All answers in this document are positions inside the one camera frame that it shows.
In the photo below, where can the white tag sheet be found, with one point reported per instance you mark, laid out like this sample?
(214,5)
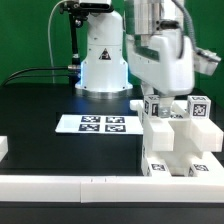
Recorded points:
(99,124)

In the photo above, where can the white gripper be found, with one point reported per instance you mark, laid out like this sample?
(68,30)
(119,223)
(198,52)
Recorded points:
(158,65)

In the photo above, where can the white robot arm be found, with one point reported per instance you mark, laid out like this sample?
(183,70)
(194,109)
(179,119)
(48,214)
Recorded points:
(142,18)

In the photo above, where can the white right fence rail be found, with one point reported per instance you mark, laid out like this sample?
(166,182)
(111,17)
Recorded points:
(213,165)

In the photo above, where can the white block left edge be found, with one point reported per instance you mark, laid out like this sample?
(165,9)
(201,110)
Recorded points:
(3,147)

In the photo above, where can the small white tag cube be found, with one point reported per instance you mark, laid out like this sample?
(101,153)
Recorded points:
(198,106)

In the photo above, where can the white fence rail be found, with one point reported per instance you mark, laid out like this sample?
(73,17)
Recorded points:
(213,165)
(20,188)

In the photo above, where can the white chair back piece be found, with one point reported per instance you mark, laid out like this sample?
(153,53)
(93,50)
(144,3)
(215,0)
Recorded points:
(205,134)

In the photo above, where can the white front fence rail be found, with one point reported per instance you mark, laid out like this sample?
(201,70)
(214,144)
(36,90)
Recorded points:
(20,188)

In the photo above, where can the white chair seat block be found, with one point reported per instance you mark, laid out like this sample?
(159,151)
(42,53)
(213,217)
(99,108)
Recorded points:
(176,153)

